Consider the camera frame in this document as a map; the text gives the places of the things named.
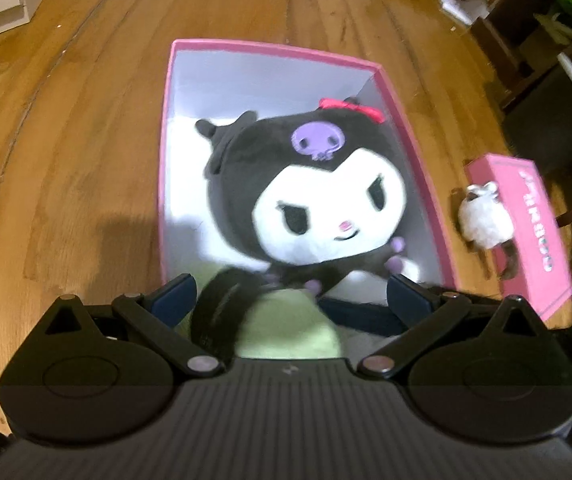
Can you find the black and white plush doll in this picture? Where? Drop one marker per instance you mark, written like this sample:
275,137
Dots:
326,195

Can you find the pale green soft item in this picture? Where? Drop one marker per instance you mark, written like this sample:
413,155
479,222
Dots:
291,327

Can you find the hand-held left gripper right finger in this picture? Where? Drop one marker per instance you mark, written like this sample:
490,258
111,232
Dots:
408,298

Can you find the pink cardboard box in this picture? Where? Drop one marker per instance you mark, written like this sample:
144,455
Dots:
286,85

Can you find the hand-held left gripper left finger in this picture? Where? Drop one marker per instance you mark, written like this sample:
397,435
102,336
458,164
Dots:
174,298

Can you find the pink box lid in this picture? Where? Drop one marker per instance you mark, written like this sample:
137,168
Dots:
526,220

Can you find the small white fluffy toy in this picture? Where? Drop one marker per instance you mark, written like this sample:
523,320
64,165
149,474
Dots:
481,217

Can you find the dark wooden shelf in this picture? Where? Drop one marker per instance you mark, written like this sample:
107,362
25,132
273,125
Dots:
546,75

